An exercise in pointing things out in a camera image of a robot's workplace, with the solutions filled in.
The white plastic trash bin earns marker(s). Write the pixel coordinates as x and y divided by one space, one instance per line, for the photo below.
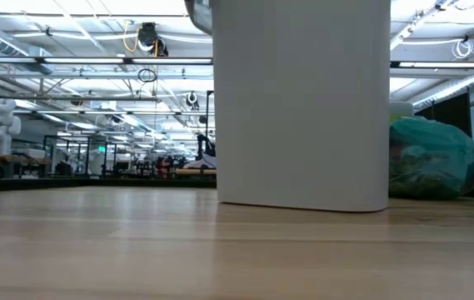
303 104

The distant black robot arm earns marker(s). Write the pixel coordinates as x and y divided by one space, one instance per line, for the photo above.
205 146

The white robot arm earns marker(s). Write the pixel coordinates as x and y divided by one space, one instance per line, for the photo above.
1 125

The white cloth heap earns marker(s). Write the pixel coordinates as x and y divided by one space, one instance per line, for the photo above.
203 163

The green wipes canister white lid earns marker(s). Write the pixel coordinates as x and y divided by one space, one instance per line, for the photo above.
401 110

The long ceiling light bar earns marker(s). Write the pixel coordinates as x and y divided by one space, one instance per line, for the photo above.
82 61

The black partition panel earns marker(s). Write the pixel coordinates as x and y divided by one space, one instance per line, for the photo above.
449 114

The distant wooden table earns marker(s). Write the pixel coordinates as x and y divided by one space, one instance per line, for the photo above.
20 159

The black aluminium table frame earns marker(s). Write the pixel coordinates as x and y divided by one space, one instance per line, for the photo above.
95 183

